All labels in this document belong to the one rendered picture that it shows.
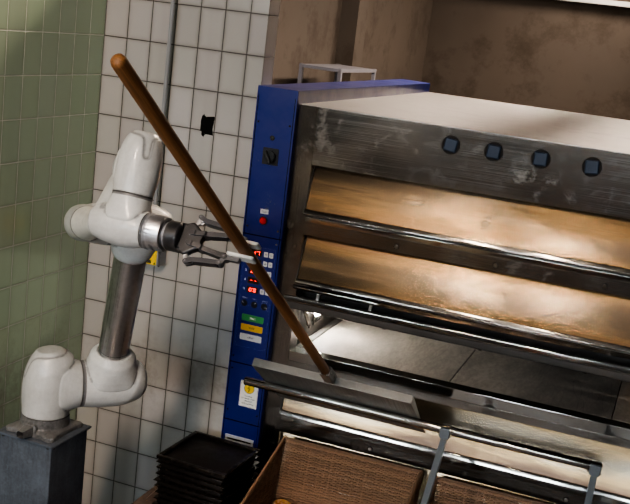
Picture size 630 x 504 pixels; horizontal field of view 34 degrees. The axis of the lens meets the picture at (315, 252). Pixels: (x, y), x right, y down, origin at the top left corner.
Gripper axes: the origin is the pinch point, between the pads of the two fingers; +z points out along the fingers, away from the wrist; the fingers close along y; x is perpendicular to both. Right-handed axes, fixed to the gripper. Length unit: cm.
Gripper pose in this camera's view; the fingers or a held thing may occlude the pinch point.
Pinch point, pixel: (244, 250)
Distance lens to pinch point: 248.4
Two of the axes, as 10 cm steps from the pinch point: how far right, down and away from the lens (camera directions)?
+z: 9.3, 1.9, -3.0
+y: -2.9, 8.9, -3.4
